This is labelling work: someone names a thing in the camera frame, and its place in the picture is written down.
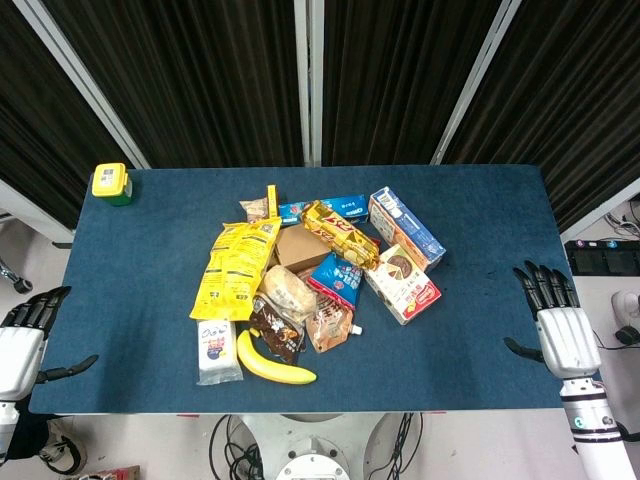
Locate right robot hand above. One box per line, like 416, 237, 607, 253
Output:
503, 259, 602, 380

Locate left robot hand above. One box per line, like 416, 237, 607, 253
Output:
0, 285, 100, 402

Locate gold red candy bag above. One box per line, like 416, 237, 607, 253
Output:
300, 199, 382, 272

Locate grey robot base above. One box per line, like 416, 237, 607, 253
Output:
233, 412, 399, 480

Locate white plastic snack packet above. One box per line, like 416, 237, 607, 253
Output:
196, 318, 245, 387

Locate small blue snack pouch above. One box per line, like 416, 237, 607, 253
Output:
305, 252, 365, 311

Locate small beige snack packet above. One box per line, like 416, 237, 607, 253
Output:
238, 196, 271, 224

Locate black caster wheel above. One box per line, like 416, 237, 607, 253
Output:
0, 258, 34, 295

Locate black electronic device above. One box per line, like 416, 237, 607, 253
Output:
563, 238, 640, 277

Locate black white sneaker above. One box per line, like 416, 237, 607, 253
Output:
38, 417, 89, 475

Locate blue table mat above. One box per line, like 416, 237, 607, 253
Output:
28, 164, 602, 416

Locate red cardboard box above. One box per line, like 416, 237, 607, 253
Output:
81, 464, 142, 480

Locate white red pie box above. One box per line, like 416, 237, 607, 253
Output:
363, 243, 443, 326

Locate yellow-lidded green jar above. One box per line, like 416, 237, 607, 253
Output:
91, 162, 134, 207

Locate blue white cracker box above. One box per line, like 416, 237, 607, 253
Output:
368, 186, 447, 273

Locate black curtain panel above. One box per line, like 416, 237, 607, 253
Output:
0, 0, 127, 230
321, 0, 503, 167
41, 0, 306, 170
441, 0, 640, 235

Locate yellow chips bag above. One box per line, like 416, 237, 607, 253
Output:
189, 216, 283, 322

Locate brown spouted drink pouch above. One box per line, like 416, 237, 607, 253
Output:
303, 294, 364, 355

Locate yellow banana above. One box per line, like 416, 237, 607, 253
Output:
236, 328, 318, 386

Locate dark brown chocolate wrapper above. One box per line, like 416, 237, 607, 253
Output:
248, 293, 307, 366

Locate bread in clear bag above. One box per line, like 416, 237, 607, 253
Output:
263, 264, 318, 324

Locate plain brown cardboard box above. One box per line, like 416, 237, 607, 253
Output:
273, 223, 332, 274

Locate blue Oreo box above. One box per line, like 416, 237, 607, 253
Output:
277, 195, 371, 228

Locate black floor cable bundle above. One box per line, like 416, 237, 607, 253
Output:
208, 413, 266, 480
368, 412, 426, 480

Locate white frame post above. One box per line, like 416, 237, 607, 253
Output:
430, 0, 524, 167
11, 0, 152, 171
293, 0, 325, 168

